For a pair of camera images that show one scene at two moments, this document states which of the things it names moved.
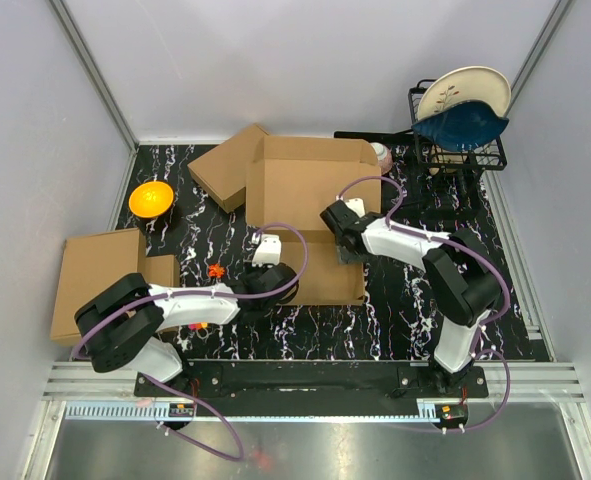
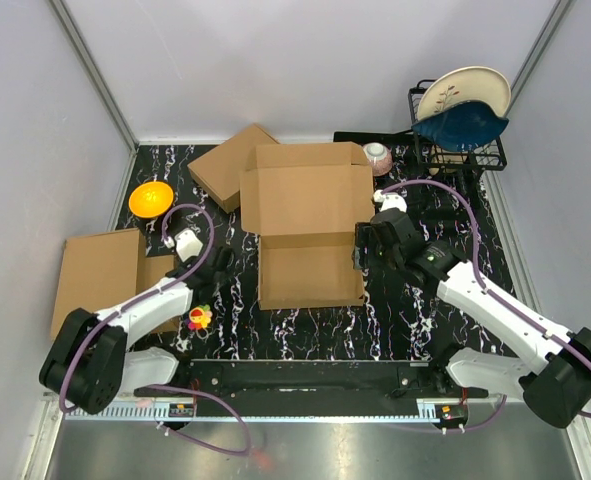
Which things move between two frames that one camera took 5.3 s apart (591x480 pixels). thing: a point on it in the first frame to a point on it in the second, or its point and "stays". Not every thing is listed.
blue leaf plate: x=462 y=126 stays
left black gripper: x=252 y=269 to x=223 y=275
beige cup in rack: x=446 y=162 stays
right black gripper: x=344 y=258 to x=364 y=236
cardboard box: x=289 y=181 stays
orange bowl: x=151 y=199 stays
